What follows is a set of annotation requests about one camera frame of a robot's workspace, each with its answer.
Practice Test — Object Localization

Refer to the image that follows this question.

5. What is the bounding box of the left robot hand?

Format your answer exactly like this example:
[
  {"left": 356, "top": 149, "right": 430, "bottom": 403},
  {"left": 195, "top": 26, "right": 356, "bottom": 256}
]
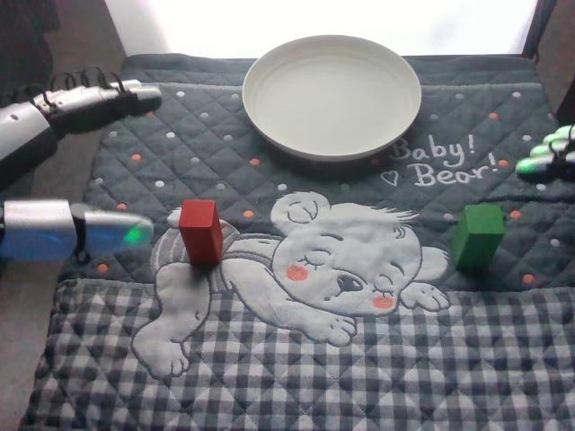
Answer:
[{"left": 0, "top": 66, "right": 164, "bottom": 262}]

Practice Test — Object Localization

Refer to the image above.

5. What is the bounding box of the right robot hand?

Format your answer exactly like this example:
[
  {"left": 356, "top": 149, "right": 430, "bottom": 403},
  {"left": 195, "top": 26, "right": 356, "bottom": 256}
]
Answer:
[{"left": 515, "top": 124, "right": 575, "bottom": 181}]

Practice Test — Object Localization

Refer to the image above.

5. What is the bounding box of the green rectangular block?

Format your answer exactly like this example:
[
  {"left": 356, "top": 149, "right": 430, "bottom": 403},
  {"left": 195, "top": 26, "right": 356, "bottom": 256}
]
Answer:
[{"left": 451, "top": 203, "right": 506, "bottom": 270}]

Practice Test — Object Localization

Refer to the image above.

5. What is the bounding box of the red rectangular block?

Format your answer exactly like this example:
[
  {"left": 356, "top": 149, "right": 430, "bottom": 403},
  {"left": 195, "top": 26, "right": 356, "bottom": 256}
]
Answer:
[{"left": 178, "top": 198, "right": 224, "bottom": 264}]

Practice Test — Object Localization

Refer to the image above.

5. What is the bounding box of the white round plate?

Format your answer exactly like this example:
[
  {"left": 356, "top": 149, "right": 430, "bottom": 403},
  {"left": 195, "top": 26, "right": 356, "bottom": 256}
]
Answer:
[{"left": 242, "top": 34, "right": 423, "bottom": 163}]

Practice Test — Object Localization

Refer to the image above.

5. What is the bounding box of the grey quilt with bear print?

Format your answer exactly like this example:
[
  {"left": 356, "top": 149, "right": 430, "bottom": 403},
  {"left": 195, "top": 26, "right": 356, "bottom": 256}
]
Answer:
[{"left": 20, "top": 52, "right": 575, "bottom": 431}]

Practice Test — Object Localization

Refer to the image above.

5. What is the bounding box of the dark frame post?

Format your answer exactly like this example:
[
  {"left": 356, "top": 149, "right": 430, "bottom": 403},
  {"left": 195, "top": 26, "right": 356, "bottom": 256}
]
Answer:
[{"left": 522, "top": 0, "right": 548, "bottom": 62}]

